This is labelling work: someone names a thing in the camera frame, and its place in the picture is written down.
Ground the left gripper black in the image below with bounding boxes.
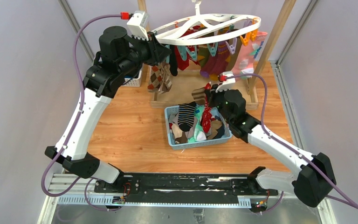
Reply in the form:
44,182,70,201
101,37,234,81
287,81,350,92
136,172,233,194
118,30,171,75

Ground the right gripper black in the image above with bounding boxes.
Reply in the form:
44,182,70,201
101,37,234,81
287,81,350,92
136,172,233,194
205,84,232,124

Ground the red christmas sock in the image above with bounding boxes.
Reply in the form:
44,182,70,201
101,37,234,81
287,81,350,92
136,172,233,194
200,105,212,133

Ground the brown striped sock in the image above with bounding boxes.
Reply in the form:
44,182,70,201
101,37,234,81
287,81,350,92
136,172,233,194
191,87,208,106
158,62,172,94

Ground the teal white sock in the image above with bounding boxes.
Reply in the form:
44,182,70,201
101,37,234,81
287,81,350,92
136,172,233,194
188,106,207,143

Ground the white oval clip hanger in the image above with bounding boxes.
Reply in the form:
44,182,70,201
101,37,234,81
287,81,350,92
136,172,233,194
152,0,262,46

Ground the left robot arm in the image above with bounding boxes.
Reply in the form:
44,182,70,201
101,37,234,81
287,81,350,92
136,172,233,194
45,26,171,193

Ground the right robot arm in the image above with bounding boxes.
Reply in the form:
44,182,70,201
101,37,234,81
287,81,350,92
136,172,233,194
205,84,336,208

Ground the black hanging sock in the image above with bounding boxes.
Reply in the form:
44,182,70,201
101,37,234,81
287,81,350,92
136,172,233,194
169,45,178,77

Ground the red hanging sock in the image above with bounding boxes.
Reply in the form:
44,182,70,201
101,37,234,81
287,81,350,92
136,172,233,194
174,26,198,71

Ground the blue sock basket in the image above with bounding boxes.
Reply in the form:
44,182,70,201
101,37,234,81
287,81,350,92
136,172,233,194
164,105,233,150

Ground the maroon purple hanging sock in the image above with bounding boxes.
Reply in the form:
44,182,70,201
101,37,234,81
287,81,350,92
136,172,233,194
200,41,230,81

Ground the white plastic basket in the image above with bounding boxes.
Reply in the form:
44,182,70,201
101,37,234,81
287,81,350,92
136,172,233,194
122,70,142,87

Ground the black striped sock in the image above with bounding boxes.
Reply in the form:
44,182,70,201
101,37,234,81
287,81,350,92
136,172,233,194
178,101,197,132

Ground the brown hanging sock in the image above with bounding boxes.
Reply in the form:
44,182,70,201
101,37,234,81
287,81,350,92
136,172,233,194
226,36,243,70

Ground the pink hanging sock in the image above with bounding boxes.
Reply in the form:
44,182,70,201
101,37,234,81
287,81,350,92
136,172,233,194
231,31,268,75

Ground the olive striped hanging sock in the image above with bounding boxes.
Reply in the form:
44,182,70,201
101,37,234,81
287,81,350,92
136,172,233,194
197,44,210,68

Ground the grey sock in basket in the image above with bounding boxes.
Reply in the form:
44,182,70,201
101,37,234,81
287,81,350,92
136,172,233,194
168,113,188,144

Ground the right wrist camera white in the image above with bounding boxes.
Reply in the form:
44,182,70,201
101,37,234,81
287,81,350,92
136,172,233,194
215,71,236,92

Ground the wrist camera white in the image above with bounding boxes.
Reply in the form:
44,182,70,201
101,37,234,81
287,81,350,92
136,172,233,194
215,71,236,92
127,11,149,41

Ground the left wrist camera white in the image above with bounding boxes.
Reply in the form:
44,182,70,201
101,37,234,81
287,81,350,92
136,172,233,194
127,11,149,41

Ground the wooden hanger rack frame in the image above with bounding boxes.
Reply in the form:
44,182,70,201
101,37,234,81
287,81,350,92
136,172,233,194
147,0,295,110

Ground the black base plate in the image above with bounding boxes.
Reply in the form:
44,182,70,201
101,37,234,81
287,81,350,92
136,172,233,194
94,173,278,205

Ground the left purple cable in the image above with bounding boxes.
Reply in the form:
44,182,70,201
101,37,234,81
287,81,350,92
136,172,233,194
41,14,129,212

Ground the purple cable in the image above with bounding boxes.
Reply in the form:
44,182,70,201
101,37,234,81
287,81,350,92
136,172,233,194
225,73,358,215
41,14,129,212

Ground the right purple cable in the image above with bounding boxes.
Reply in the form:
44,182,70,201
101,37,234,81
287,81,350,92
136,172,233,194
225,73,358,215

